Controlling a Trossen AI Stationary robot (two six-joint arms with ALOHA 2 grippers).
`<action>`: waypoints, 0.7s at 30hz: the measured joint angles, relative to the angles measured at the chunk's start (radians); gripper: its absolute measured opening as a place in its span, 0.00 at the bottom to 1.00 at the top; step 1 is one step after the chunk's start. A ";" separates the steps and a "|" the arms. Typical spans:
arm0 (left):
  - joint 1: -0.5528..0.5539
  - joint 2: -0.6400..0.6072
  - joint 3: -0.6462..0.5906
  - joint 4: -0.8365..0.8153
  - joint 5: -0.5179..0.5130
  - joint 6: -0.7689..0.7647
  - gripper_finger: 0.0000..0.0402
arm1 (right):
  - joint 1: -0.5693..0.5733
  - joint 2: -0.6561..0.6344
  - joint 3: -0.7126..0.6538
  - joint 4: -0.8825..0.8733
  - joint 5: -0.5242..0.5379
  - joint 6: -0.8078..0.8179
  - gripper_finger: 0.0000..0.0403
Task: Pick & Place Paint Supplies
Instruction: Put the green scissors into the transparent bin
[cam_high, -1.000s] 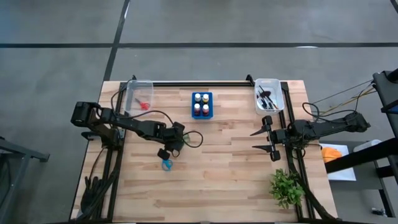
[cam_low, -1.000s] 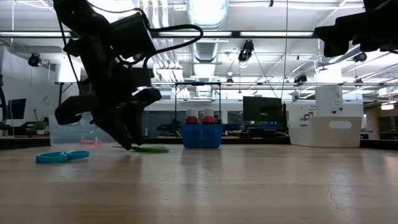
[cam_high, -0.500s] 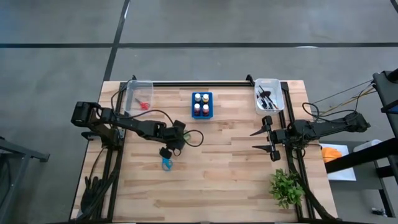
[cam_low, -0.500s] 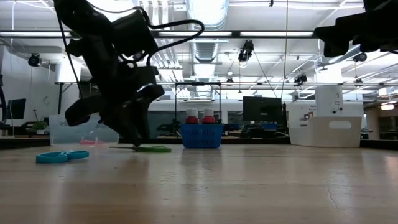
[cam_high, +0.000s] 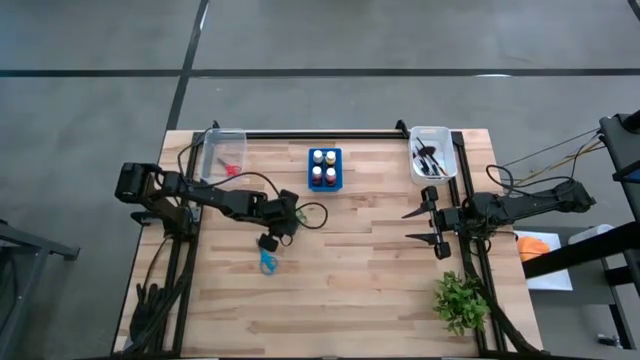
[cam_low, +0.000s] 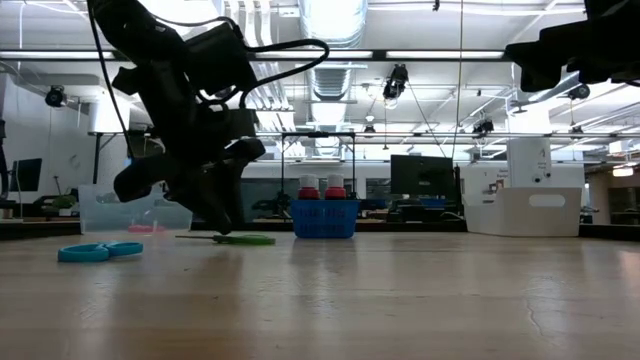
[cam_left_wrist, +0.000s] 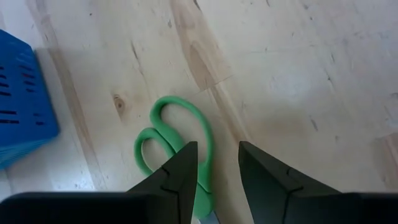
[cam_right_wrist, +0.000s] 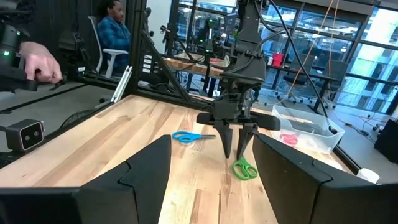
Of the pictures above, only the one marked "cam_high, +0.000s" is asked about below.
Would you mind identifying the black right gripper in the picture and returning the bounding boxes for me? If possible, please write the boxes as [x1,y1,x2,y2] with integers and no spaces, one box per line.
[401,185,462,261]

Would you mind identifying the blue scissors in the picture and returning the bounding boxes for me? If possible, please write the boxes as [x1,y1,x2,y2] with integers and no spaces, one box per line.
[256,238,279,276]

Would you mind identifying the red scissors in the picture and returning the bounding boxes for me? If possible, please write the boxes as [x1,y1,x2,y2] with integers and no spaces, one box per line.
[216,157,243,178]

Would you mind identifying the blue plastic basket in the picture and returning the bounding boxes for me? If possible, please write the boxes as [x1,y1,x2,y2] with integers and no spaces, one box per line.
[307,146,345,193]

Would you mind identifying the white plastic bin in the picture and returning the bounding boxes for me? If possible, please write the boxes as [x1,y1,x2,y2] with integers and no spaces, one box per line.
[408,125,459,187]

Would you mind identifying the green plant in white pot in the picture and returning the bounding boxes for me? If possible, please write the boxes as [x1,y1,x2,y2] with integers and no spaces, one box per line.
[431,270,492,338]

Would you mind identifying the clear plastic bin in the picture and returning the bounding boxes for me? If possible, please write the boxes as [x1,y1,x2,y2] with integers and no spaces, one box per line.
[198,127,249,188]

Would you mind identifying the orange rounded object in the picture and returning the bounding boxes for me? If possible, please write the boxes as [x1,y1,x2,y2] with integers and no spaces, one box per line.
[517,236,552,263]

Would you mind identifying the white paper sheet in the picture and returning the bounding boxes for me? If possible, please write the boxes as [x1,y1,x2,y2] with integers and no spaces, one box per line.
[513,229,574,293]

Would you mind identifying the white plastic tub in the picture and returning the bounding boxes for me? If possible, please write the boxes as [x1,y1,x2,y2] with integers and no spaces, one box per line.
[567,223,616,247]

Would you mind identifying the black equipment cart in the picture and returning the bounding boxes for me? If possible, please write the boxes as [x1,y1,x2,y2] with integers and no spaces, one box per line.
[522,109,640,351]

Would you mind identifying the dark metal stand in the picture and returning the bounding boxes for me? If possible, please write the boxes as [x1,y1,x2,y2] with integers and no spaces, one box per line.
[0,214,81,351]

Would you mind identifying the black cable bundle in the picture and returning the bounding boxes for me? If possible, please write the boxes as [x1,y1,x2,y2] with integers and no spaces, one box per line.
[127,239,199,354]

